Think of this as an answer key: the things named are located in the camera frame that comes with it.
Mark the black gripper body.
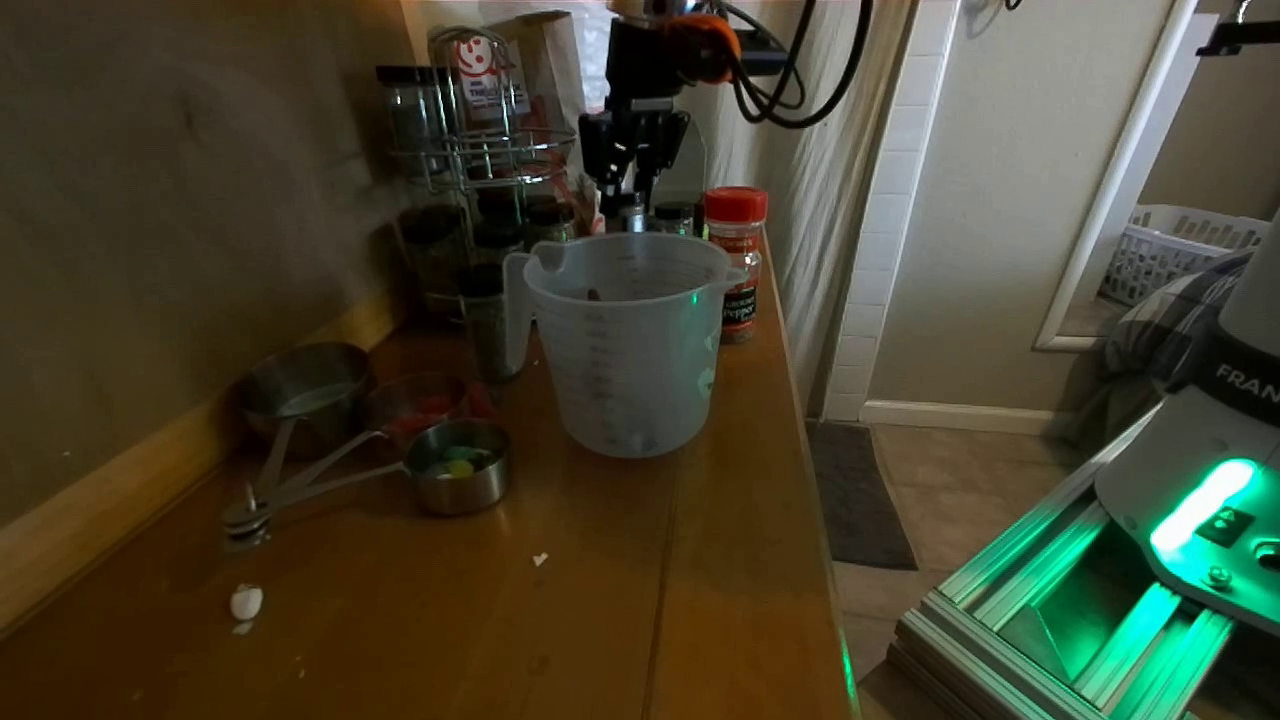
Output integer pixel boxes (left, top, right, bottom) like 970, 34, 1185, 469
577, 13, 701, 136

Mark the small glass seasoning jar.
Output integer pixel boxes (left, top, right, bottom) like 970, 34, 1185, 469
616, 195, 660, 238

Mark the red white label container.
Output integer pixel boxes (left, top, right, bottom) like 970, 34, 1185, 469
443, 33, 519, 139

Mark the white plastic bin liner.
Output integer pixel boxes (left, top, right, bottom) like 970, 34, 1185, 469
570, 0, 621, 112

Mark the dark lid spice jar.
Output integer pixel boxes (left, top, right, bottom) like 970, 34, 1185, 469
651, 195, 708, 238

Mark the red lid spice jar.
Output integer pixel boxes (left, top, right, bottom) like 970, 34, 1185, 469
701, 184, 776, 333

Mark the light fabric curtain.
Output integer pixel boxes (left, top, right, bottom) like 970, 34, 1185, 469
690, 0, 927, 410

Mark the clear plastic measuring jug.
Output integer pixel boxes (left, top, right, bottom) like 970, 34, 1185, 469
501, 229, 757, 465

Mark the tall dark glass jar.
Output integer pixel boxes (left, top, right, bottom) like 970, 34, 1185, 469
370, 60, 453, 179

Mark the red measuring spoon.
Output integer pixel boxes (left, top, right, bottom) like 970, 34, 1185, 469
380, 378, 495, 440

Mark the small metal measuring cup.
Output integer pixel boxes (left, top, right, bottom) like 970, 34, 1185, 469
225, 416, 514, 542

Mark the large metal measuring cup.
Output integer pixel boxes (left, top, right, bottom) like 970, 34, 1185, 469
219, 339, 380, 548

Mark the dark door mat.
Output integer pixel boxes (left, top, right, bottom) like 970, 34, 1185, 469
805, 418, 925, 576

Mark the white baseboard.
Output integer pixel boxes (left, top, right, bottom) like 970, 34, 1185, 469
861, 397, 1070, 440

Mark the wooden dresser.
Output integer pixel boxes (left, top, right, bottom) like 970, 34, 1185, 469
0, 225, 864, 720

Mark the wooden back panel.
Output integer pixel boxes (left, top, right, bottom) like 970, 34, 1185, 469
0, 0, 463, 635

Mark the white framed mirror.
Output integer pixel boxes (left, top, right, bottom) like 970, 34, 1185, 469
1032, 0, 1223, 356

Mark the white laundry basket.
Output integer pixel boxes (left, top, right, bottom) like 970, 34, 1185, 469
1097, 198, 1280, 321

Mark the plaid cloth pile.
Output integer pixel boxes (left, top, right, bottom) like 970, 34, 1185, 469
1054, 250, 1258, 450

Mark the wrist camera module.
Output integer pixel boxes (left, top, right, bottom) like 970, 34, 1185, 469
662, 13, 747, 88

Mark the wire seasoning rack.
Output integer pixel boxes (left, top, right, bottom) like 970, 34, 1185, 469
377, 71, 591, 326

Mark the black looped wrist cable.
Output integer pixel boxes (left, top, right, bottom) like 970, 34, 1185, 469
717, 0, 880, 133

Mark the white door frame post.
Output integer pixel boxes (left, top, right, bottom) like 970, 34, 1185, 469
814, 0, 969, 426

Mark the aluminium extrusion robot base frame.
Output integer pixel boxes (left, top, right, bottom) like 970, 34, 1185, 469
889, 397, 1280, 720

